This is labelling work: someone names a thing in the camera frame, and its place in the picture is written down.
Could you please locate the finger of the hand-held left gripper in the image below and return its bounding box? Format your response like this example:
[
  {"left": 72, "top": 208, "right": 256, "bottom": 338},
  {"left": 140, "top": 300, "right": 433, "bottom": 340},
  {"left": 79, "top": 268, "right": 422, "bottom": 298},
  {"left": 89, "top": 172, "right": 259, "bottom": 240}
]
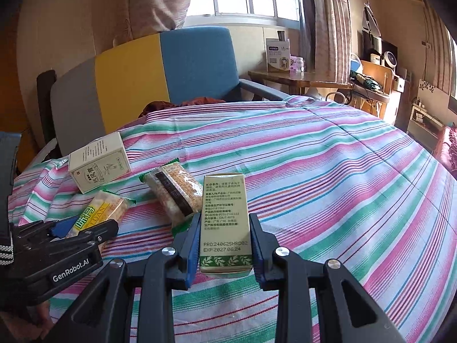
[
  {"left": 12, "top": 220, "right": 81, "bottom": 242},
  {"left": 46, "top": 219, "right": 119, "bottom": 254}
]

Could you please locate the dark label cracker packet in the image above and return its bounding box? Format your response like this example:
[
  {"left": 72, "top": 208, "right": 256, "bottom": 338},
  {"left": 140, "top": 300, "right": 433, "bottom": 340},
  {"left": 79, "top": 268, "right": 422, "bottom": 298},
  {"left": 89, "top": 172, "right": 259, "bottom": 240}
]
[{"left": 139, "top": 162, "right": 204, "bottom": 236}]

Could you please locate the wooden desk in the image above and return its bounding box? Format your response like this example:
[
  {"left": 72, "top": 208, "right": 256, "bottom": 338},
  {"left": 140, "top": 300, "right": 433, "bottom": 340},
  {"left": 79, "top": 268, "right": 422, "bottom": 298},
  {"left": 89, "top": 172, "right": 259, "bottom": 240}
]
[{"left": 248, "top": 69, "right": 352, "bottom": 95}]

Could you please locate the white rack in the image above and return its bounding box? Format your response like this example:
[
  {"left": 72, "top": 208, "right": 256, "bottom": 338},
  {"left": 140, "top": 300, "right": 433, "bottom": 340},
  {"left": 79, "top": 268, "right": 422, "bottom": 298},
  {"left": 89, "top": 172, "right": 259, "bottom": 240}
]
[{"left": 407, "top": 103, "right": 445, "bottom": 136}]

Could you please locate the pink blanket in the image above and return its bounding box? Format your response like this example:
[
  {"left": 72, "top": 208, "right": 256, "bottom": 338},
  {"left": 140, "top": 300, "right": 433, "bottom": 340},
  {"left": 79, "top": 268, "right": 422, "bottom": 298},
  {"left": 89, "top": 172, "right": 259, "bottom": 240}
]
[{"left": 434, "top": 126, "right": 457, "bottom": 179}]

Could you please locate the black chair back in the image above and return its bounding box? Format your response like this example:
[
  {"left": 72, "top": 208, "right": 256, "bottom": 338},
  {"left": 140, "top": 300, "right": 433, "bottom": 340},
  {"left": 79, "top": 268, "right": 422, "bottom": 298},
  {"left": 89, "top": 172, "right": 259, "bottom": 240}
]
[{"left": 37, "top": 69, "right": 59, "bottom": 158}]

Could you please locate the grey yellow blue chair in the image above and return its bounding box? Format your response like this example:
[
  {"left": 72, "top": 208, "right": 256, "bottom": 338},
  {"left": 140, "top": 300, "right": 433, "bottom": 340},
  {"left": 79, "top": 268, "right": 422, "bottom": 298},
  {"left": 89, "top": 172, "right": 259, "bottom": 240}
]
[{"left": 37, "top": 26, "right": 290, "bottom": 161}]

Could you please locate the striped bedsheet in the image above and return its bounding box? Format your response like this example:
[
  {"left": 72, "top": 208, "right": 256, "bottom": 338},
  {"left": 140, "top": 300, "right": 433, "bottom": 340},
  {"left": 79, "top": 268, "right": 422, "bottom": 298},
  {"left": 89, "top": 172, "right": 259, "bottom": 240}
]
[{"left": 7, "top": 95, "right": 457, "bottom": 343}]

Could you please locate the white and blue box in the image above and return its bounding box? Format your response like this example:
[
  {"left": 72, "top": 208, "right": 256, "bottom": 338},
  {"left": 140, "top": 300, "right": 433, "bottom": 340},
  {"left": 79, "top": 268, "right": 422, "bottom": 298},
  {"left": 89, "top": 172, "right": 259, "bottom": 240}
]
[{"left": 265, "top": 37, "right": 291, "bottom": 73}]

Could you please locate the green umbrella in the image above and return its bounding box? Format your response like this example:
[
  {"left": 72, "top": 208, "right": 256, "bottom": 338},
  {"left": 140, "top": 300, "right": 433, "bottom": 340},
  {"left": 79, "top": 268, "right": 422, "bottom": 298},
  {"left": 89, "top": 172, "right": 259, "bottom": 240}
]
[{"left": 352, "top": 71, "right": 384, "bottom": 91}]

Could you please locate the yellow label cracker packet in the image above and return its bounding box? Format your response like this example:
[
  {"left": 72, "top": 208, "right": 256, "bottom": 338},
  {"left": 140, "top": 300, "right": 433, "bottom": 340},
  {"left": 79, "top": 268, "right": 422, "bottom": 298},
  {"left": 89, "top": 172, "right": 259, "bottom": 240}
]
[{"left": 64, "top": 188, "right": 136, "bottom": 254}]

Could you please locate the black wrist strap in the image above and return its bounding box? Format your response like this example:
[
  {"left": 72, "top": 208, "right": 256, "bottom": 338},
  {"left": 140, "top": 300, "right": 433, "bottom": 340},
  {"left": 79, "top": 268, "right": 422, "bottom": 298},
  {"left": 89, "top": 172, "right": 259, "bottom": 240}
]
[{"left": 0, "top": 143, "right": 19, "bottom": 267}]

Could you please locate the cream carton box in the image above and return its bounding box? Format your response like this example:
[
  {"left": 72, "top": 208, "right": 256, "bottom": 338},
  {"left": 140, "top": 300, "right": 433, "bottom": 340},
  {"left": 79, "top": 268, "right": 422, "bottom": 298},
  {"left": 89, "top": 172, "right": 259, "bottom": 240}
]
[{"left": 68, "top": 131, "right": 133, "bottom": 194}]

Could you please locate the beige curtain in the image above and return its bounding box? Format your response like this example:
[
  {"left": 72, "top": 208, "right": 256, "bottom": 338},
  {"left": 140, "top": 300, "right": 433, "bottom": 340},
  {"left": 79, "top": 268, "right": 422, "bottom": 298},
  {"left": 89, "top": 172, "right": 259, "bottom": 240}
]
[{"left": 114, "top": 0, "right": 191, "bottom": 43}]

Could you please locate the small green box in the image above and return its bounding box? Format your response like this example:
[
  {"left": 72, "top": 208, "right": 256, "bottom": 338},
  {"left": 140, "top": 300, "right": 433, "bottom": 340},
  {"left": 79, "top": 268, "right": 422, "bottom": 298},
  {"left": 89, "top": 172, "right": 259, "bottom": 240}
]
[{"left": 199, "top": 173, "right": 254, "bottom": 276}]

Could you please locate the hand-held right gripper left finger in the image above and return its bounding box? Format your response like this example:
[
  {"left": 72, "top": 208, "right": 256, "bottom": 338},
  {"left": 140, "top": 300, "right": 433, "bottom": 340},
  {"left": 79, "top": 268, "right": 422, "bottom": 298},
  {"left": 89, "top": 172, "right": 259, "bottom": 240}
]
[{"left": 43, "top": 212, "right": 202, "bottom": 343}]

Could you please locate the dark red cloth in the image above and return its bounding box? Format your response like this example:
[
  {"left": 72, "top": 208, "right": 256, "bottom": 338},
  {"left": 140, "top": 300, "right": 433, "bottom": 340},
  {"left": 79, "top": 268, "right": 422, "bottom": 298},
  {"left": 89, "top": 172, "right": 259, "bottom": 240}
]
[{"left": 139, "top": 96, "right": 227, "bottom": 117}]

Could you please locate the person's left hand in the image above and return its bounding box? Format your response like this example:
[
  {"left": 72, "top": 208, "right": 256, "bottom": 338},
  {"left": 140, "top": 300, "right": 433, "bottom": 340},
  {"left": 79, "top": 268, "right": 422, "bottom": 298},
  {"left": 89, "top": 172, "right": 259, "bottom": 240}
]
[{"left": 19, "top": 299, "right": 52, "bottom": 334}]

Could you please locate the hanging plastic bag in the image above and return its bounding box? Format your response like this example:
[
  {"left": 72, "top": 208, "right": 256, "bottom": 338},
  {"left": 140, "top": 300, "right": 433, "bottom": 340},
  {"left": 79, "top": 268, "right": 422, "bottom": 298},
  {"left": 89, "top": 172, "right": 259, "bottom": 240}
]
[{"left": 362, "top": 3, "right": 382, "bottom": 38}]

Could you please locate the striped curtain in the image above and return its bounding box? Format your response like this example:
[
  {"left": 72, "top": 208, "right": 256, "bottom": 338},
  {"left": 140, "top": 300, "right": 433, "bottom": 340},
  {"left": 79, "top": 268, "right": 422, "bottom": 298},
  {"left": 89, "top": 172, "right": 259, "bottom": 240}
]
[{"left": 300, "top": 0, "right": 354, "bottom": 83}]

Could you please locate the black appliance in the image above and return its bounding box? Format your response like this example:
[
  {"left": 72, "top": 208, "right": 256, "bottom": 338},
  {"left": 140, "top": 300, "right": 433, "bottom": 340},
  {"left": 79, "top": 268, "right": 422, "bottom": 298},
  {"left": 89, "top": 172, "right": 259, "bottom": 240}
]
[{"left": 362, "top": 30, "right": 398, "bottom": 65}]

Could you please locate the side window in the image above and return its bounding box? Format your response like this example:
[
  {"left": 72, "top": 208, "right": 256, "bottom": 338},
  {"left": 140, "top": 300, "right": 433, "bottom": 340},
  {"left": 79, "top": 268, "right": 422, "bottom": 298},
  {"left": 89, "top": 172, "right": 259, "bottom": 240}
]
[{"left": 446, "top": 30, "right": 457, "bottom": 101}]

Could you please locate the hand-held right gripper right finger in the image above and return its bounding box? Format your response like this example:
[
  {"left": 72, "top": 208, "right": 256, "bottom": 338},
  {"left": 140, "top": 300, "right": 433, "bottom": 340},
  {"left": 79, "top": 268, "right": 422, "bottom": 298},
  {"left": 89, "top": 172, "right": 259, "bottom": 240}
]
[{"left": 249, "top": 212, "right": 408, "bottom": 343}]

